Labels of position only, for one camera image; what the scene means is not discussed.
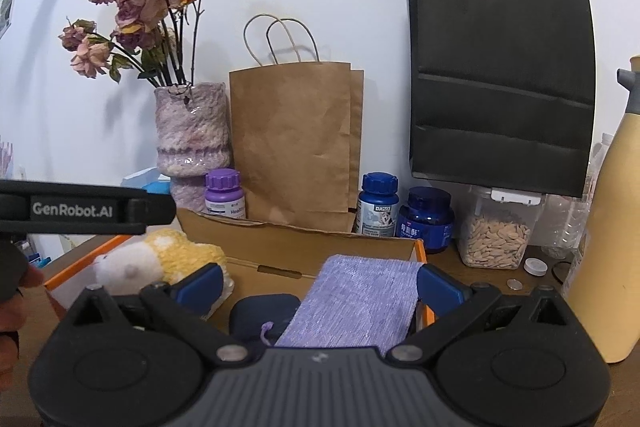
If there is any white yellow plush hamster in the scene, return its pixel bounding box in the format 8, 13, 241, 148
93, 229, 234, 312

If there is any purple textured flower vase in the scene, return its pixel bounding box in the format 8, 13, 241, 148
154, 82, 232, 213

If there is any yellow thermos jug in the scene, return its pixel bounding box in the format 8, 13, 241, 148
563, 56, 640, 364

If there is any purple cap pill bottle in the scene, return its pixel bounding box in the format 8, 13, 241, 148
204, 168, 246, 219

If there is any tall blue supplement bottle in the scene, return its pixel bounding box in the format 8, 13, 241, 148
355, 172, 399, 237

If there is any short blue supplement jar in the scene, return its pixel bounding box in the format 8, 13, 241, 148
396, 186, 454, 254

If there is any clear plastic water bottle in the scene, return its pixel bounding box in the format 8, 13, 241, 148
542, 133, 613, 260

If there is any brown paper bag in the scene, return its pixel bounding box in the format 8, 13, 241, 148
229, 58, 364, 232

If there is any navy blue zip pouch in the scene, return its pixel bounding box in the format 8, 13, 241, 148
229, 294, 300, 350

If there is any red cardboard fruit box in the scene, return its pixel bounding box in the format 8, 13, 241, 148
44, 209, 426, 331

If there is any person's left hand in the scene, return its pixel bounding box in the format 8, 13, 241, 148
0, 291, 27, 392

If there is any black paper bag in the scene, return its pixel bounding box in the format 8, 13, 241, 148
408, 0, 596, 197

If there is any clear seed container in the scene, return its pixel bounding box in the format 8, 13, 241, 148
458, 185, 544, 270

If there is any blue white tissue box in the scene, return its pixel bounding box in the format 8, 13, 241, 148
120, 167, 170, 194

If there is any small white lid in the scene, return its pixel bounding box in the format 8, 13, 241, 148
523, 257, 548, 277

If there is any dried pink rose bouquet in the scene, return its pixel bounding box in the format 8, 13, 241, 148
58, 0, 204, 88

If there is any purple woven cloth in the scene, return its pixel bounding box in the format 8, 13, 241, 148
259, 255, 422, 353

